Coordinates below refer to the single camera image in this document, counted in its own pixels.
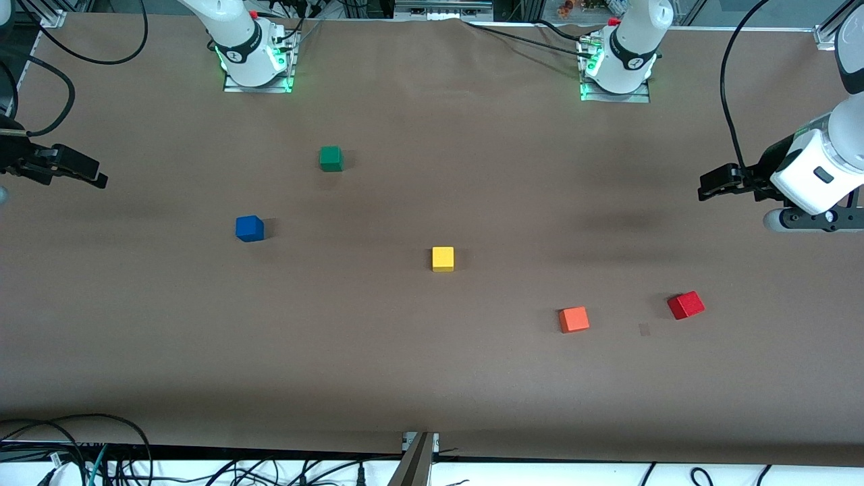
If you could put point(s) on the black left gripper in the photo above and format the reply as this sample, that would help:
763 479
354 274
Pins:
764 175

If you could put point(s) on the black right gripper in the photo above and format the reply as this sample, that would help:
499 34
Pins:
15 156

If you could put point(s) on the red wooden block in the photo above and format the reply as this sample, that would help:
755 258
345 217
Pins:
686 305

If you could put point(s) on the blue wooden block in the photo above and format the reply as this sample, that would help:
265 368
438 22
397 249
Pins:
249 229

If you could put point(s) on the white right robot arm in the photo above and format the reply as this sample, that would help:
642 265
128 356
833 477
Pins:
236 40

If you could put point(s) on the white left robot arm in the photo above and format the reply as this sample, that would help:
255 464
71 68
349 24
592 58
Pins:
823 155

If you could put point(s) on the orange wooden block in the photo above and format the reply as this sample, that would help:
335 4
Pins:
574 319

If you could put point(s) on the green wooden block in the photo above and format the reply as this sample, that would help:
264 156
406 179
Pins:
331 158

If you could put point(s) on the yellow wooden block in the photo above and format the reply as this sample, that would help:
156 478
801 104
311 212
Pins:
443 258

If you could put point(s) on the brown paper table cover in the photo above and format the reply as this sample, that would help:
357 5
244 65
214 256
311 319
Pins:
432 371

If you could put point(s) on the aluminium profile bar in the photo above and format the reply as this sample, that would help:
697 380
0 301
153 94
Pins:
413 466

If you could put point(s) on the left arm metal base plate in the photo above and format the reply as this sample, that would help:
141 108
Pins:
638 98

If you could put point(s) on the aluminium frame corner piece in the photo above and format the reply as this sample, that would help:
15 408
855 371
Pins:
50 15
833 30

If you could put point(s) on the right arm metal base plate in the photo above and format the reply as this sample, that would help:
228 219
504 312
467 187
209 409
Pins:
233 88

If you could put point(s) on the grey metal rail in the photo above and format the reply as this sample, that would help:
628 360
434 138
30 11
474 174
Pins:
442 7

